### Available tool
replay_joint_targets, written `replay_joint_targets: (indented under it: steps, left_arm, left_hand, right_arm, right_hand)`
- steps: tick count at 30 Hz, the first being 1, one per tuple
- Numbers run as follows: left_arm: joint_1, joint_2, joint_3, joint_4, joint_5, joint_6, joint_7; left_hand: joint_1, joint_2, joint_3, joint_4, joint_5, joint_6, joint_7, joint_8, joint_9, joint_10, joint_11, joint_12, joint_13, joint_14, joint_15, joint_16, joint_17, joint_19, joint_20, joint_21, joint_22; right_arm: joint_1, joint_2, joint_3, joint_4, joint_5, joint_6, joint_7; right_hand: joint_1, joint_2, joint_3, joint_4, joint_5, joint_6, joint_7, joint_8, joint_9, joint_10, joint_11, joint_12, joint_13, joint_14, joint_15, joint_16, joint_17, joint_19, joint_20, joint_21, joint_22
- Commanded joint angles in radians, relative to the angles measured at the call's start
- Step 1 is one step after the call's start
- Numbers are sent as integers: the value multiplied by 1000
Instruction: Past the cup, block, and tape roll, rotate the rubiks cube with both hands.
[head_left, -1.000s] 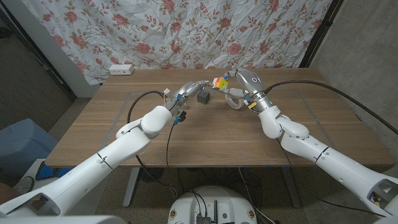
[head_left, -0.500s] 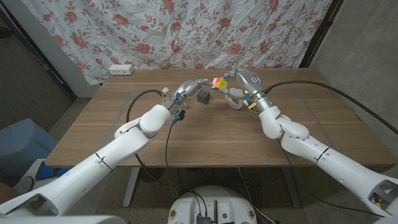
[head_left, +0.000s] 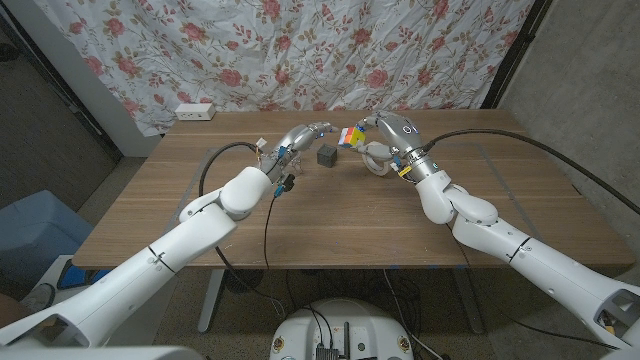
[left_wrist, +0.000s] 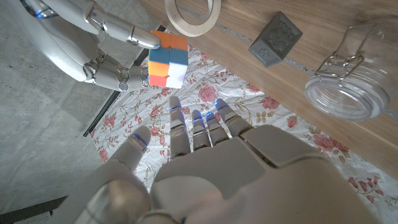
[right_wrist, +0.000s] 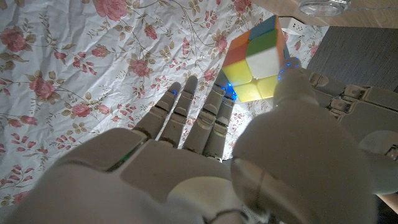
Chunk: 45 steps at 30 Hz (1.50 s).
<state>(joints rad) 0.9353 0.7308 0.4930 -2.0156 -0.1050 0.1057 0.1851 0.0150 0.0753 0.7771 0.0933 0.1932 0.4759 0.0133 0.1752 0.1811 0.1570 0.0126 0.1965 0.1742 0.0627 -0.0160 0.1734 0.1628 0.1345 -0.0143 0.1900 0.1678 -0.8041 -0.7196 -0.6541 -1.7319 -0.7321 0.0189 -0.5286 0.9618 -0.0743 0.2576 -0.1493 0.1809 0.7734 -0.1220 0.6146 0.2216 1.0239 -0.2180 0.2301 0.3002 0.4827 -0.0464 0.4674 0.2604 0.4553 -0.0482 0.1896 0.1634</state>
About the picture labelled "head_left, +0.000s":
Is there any floral print backdrop cloth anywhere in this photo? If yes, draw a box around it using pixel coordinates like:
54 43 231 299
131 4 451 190
32 0 536 137

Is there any black round floor object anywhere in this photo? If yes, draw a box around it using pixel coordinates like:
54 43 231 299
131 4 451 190
223 268 265 294

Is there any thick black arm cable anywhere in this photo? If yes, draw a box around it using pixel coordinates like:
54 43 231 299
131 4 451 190
422 128 640 216
198 141 289 319

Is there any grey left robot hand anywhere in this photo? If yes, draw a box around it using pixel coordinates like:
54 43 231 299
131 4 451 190
259 121 340 176

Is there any dark grey block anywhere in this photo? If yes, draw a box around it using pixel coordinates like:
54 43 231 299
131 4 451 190
316 143 339 169

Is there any white power strip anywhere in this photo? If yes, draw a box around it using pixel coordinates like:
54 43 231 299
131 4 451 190
174 102 217 122

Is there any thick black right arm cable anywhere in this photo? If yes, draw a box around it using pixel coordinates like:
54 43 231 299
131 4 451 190
422 128 640 216

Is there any blue upholstered seat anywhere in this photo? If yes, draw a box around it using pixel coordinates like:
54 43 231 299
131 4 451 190
0 189 95 286

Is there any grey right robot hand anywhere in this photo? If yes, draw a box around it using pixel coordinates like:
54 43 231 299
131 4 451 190
355 110 452 184

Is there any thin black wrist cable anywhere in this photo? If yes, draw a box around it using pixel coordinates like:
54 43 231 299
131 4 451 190
445 223 617 350
262 195 277 271

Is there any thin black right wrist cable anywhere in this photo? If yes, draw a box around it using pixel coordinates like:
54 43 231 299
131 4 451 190
445 223 617 350

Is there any white table leg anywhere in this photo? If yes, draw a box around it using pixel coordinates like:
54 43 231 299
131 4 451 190
197 268 226 335

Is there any multicolour two-by-two rubiks cube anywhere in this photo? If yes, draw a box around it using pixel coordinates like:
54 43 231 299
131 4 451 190
337 126 367 150

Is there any white and blue floor machine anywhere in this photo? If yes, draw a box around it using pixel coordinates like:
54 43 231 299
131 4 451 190
19 253 114 314

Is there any grey table leg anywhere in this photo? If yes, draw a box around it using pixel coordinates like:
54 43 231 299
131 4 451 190
452 267 485 335

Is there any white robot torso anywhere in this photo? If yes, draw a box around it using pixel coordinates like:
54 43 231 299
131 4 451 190
269 298 415 360

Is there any grey floor cable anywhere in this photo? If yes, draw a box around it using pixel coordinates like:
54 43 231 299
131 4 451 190
382 268 444 360

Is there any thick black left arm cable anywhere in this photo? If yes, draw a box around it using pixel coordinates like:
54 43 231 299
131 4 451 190
198 141 289 319

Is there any beige masking tape roll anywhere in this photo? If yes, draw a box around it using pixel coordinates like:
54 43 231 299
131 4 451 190
361 149 401 177

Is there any black backdrop stand pole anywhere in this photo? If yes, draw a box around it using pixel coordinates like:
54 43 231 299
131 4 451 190
480 0 554 110
0 4 124 162

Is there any thin black left wrist cable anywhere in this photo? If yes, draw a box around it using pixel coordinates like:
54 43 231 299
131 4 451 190
262 195 277 271

